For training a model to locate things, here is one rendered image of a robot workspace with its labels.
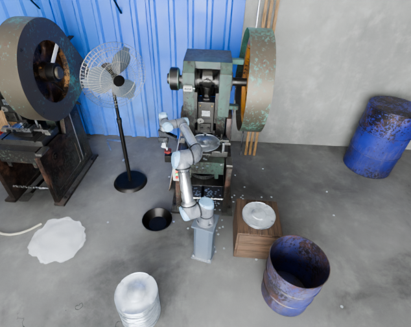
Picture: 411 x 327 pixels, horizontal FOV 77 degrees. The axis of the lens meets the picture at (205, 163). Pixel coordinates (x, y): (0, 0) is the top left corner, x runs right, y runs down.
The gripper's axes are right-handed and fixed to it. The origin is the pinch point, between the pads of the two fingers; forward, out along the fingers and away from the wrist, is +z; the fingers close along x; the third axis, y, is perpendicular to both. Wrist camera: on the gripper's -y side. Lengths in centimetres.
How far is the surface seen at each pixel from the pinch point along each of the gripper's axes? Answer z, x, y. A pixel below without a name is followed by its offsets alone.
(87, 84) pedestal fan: -53, -12, 65
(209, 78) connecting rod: -61, -14, -35
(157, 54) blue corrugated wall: -44, -132, 30
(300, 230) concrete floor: 77, 23, -134
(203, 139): -2.3, -14.4, -32.2
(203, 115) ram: -28.2, -14.3, -31.4
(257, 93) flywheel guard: -64, 17, -69
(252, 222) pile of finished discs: 40, 47, -78
